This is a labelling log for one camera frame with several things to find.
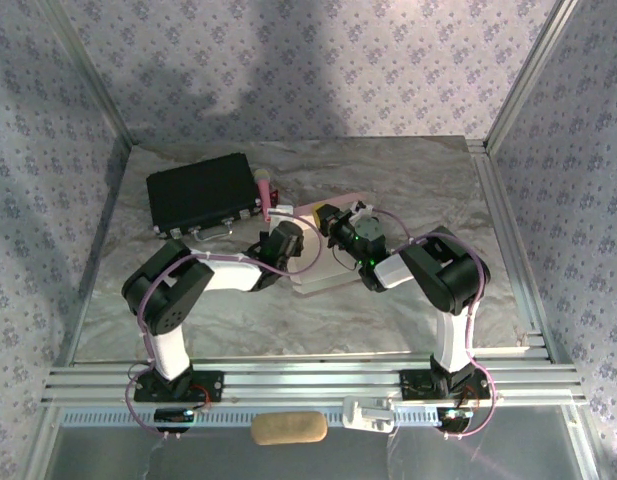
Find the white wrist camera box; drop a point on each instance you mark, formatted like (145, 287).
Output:
(359, 206)
(280, 211)

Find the pink paper box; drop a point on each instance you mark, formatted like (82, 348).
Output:
(323, 270)

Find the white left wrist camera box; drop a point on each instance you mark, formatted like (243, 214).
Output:
(280, 211)

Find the aluminium front frame rails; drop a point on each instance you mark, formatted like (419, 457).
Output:
(308, 380)

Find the aluminium corner frame post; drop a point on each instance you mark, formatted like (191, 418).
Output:
(528, 70)
(88, 75)

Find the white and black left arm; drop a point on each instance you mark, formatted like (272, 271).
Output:
(168, 285)

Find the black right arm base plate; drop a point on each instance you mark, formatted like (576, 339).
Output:
(418, 385)

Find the black hard case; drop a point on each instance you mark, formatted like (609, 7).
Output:
(203, 192)

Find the white plastic clamp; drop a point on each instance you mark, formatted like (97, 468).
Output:
(368, 415)

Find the aluminium side frame rail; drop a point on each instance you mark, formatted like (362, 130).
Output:
(508, 240)

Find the pink microphone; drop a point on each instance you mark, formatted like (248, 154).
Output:
(263, 192)

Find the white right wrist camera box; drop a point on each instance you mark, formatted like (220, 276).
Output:
(359, 206)

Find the small black controller board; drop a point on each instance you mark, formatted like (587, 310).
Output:
(455, 417)
(173, 417)

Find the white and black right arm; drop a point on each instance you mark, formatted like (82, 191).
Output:
(448, 270)

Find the tan sponge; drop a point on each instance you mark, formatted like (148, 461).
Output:
(288, 427)

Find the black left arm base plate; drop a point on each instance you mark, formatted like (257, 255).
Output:
(208, 387)

